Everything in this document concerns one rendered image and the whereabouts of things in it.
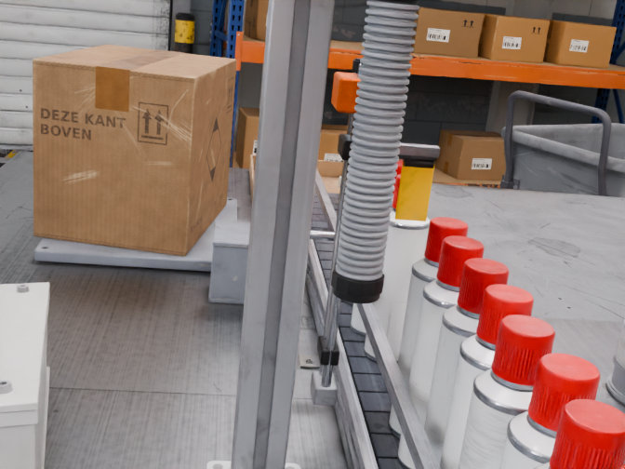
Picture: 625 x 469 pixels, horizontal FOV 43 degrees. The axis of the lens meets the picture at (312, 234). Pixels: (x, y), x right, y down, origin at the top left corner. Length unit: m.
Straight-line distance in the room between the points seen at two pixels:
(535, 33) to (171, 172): 3.99
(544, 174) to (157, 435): 2.39
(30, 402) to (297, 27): 0.33
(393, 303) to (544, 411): 0.41
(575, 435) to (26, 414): 0.39
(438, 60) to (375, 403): 3.92
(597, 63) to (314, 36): 4.74
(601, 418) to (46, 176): 0.98
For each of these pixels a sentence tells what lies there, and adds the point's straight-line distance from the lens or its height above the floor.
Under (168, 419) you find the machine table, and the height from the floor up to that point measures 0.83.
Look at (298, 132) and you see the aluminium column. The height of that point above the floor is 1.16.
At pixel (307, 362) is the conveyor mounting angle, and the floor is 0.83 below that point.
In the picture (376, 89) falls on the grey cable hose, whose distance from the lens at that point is 0.48.
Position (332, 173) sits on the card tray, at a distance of 1.86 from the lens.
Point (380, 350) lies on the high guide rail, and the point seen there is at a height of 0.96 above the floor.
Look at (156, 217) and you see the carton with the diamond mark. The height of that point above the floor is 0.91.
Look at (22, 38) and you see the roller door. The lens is 4.94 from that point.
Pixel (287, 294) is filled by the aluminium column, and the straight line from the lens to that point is 0.63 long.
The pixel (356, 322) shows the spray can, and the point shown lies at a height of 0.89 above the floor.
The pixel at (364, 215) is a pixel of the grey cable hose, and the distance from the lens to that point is 0.50.
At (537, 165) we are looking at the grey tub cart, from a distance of 3.05.
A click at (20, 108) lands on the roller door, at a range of 5.00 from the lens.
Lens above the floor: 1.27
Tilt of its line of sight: 18 degrees down
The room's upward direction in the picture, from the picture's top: 6 degrees clockwise
